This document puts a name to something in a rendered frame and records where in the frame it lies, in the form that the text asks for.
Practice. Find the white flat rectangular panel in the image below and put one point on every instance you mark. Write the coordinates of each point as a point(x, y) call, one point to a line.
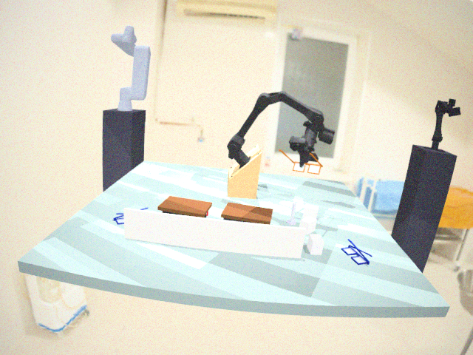
point(219, 235)

